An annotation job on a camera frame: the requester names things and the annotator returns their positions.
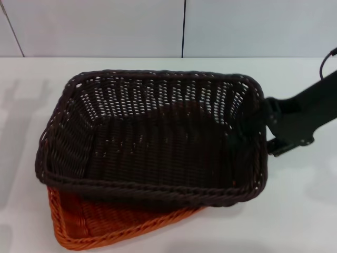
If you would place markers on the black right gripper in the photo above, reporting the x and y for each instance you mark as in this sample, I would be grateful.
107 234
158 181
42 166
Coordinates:
302 118

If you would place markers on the dark brown woven plastic basket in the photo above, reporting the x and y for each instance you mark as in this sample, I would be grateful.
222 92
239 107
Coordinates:
158 147

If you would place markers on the orange woven plastic basket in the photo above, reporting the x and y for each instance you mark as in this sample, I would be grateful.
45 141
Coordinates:
79 224

